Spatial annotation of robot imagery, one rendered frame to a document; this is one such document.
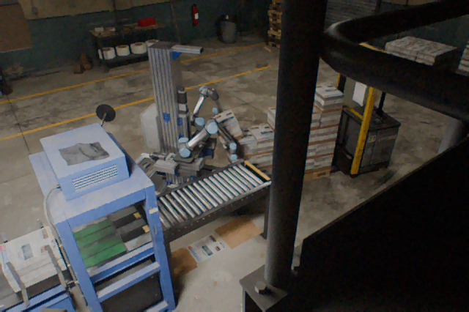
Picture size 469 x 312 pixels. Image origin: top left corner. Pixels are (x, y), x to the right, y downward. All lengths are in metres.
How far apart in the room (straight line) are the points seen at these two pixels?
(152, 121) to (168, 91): 0.46
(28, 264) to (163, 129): 2.06
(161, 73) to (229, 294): 2.42
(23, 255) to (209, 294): 1.73
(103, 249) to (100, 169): 0.93
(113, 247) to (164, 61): 1.92
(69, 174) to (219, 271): 2.05
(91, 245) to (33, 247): 0.47
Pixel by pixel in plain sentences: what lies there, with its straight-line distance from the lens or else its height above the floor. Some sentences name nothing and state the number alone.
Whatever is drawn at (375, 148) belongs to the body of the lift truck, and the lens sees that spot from 5.25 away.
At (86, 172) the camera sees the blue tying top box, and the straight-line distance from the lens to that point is 2.51.
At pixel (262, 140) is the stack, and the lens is 4.36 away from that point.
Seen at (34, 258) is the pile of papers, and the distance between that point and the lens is 3.05.
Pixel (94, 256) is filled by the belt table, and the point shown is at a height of 0.80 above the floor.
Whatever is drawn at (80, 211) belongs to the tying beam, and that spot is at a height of 1.55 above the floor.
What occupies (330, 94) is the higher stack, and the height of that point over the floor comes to 1.29.
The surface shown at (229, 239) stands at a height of 0.00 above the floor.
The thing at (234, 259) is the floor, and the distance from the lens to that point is 3.99.
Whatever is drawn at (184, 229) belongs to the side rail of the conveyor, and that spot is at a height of 0.75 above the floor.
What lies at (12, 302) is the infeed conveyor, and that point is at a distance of 3.19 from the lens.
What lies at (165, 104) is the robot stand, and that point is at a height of 1.39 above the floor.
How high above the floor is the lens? 3.09
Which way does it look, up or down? 34 degrees down
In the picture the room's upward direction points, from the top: straight up
